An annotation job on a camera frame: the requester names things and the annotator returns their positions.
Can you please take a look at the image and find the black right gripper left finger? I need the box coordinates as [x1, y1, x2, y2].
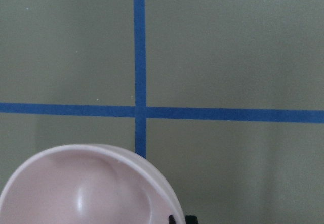
[168, 215, 176, 224]

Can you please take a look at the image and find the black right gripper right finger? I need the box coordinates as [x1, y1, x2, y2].
[185, 215, 197, 224]

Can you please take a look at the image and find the pink bowl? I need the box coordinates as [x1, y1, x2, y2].
[1, 144, 185, 223]

